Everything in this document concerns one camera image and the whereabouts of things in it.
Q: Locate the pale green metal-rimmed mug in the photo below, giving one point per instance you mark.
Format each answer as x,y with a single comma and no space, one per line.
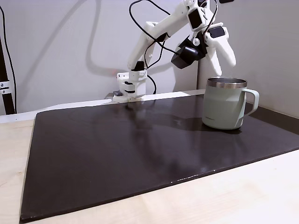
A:
222,105

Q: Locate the white pole clamp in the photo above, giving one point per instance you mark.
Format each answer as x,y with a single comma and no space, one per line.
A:
4,86

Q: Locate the grey table clamp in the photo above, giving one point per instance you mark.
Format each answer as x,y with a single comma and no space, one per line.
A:
115,93

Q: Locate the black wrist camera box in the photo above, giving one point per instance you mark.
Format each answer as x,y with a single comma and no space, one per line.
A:
185,56

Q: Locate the black table mat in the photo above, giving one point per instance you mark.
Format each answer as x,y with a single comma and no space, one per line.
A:
116,151

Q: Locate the black stand pole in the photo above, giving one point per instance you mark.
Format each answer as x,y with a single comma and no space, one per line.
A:
5,81

